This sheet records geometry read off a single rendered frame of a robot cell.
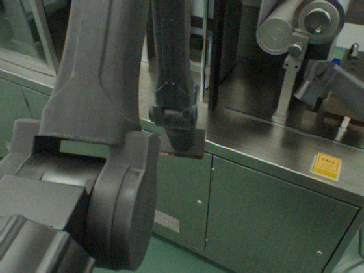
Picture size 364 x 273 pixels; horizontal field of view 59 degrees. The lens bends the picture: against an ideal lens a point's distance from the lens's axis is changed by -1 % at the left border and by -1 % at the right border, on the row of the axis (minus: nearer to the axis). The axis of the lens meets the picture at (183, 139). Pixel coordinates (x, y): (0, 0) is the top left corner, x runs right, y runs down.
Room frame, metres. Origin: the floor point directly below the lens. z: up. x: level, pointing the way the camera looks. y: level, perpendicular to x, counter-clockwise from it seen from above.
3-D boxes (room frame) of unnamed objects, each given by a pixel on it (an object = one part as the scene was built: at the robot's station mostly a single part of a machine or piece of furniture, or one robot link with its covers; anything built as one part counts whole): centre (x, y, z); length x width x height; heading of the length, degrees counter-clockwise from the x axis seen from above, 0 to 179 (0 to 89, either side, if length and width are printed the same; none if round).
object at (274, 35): (1.14, -0.36, 1.17); 0.26 x 0.12 x 0.12; 152
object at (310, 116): (1.05, -0.52, 0.92); 0.28 x 0.04 x 0.04; 152
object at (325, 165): (0.69, -0.44, 0.91); 0.07 x 0.07 x 0.02; 62
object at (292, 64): (0.95, -0.36, 1.05); 0.06 x 0.05 x 0.31; 152
